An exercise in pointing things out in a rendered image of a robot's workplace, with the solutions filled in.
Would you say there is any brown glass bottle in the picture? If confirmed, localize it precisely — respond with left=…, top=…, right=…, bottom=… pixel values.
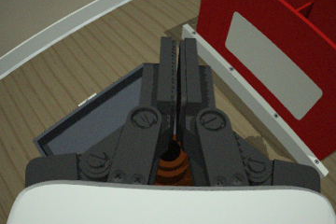
left=155, top=134, right=193, bottom=187

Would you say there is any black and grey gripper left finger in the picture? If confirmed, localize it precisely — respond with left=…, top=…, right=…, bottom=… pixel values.
left=25, top=36, right=176, bottom=188

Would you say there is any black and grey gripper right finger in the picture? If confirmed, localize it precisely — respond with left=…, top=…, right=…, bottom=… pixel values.
left=176, top=38, right=320, bottom=193

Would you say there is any red plastic crate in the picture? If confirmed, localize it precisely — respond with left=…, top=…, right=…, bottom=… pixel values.
left=196, top=0, right=336, bottom=161

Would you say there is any grey flat tray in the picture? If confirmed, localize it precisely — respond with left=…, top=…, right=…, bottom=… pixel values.
left=33, top=63, right=144, bottom=157

